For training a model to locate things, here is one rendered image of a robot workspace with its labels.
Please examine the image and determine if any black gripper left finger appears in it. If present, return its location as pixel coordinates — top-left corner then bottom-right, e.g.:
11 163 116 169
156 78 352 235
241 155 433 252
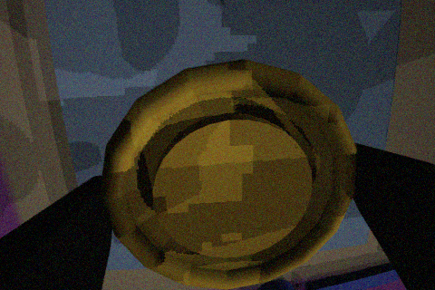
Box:
0 175 112 290

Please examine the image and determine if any yellow round plate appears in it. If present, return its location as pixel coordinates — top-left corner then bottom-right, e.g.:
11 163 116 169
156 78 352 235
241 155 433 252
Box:
101 59 356 289

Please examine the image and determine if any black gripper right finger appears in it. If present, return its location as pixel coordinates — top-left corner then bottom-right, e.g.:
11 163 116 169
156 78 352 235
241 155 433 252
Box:
353 142 435 290

